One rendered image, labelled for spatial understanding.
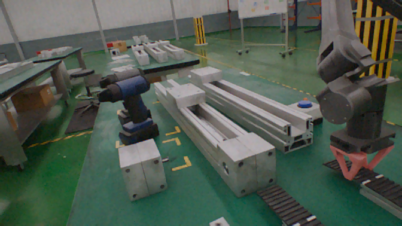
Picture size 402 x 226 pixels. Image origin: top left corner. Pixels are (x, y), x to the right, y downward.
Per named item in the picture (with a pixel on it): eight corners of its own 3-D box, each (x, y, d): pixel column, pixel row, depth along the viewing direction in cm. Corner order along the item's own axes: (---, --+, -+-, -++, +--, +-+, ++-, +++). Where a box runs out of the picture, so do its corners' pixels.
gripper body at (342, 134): (328, 141, 50) (330, 107, 48) (364, 128, 54) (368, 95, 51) (357, 155, 45) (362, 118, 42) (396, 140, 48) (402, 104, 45)
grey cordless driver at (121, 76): (155, 118, 105) (144, 67, 97) (109, 135, 95) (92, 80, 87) (148, 114, 111) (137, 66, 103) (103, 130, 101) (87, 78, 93)
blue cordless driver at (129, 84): (163, 134, 89) (150, 75, 81) (112, 159, 77) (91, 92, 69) (151, 129, 95) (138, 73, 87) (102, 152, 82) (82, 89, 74)
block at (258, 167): (285, 179, 57) (284, 143, 54) (237, 198, 54) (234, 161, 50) (262, 161, 65) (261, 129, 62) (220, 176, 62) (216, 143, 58)
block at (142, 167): (177, 186, 60) (170, 152, 57) (130, 202, 57) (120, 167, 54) (168, 165, 69) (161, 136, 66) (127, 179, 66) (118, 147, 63)
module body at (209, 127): (255, 164, 65) (252, 135, 61) (220, 176, 62) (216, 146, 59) (174, 94, 135) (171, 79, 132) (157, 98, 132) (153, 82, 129)
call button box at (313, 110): (323, 123, 81) (323, 105, 78) (298, 131, 78) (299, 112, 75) (305, 115, 88) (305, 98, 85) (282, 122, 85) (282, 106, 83)
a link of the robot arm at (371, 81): (395, 74, 43) (361, 70, 48) (374, 84, 40) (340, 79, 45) (389, 110, 46) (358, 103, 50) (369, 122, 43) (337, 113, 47)
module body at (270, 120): (312, 143, 70) (313, 116, 67) (283, 153, 67) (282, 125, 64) (206, 86, 141) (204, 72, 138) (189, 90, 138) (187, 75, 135)
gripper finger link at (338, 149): (326, 173, 54) (328, 135, 50) (350, 163, 56) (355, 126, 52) (355, 192, 48) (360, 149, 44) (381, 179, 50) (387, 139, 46)
